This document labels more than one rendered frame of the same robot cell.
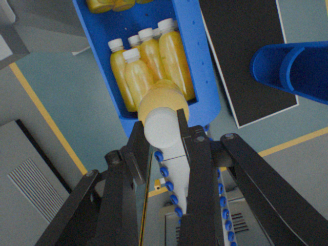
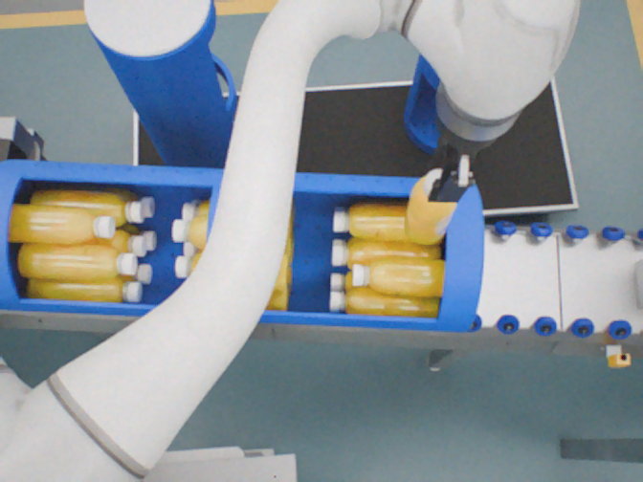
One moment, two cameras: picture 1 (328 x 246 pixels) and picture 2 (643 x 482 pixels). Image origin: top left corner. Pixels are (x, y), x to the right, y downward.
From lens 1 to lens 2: 82 cm
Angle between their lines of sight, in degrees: 30
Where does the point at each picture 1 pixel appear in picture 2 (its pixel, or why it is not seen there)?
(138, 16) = (304, 273)
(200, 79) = not seen: hidden behind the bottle
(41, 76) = not seen: outside the picture
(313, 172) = not seen: outside the picture
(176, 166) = (581, 306)
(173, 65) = (390, 223)
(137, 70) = (383, 268)
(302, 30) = (398, 50)
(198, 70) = (408, 186)
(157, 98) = (416, 189)
